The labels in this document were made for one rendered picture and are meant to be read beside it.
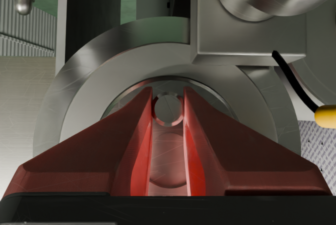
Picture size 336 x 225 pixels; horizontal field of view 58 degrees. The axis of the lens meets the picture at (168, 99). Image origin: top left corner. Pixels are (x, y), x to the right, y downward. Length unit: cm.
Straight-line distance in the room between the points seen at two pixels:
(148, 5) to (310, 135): 32
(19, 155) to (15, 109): 7
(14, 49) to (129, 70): 350
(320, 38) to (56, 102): 15
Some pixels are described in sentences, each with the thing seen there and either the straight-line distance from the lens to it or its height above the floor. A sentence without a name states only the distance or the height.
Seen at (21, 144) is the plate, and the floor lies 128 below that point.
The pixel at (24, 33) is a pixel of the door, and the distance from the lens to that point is 380.
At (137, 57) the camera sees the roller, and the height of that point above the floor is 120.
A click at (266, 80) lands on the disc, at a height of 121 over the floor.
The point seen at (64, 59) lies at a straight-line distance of 18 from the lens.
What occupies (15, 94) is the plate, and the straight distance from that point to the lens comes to 54.
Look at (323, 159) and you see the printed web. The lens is 38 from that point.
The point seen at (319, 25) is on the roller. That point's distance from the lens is 20.
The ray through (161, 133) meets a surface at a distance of 15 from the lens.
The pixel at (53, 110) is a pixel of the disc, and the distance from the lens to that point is 18.
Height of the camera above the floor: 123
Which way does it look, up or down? 3 degrees down
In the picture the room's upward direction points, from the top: 179 degrees counter-clockwise
